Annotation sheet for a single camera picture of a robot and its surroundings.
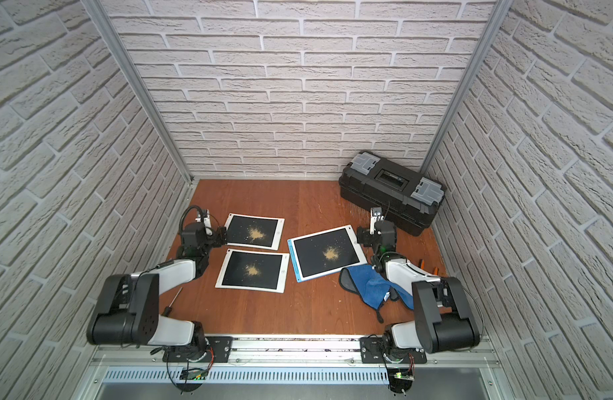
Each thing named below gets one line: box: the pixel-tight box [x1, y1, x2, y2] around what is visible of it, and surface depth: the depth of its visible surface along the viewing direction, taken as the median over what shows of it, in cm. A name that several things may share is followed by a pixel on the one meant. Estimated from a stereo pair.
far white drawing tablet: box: [224, 213, 286, 251], surface depth 102 cm
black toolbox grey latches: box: [338, 150, 447, 237], surface depth 98 cm
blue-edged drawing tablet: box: [287, 225, 369, 283], surface depth 97 cm
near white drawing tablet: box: [214, 248, 291, 294], surface depth 91 cm
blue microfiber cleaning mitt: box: [338, 264, 414, 324], surface depth 85 cm
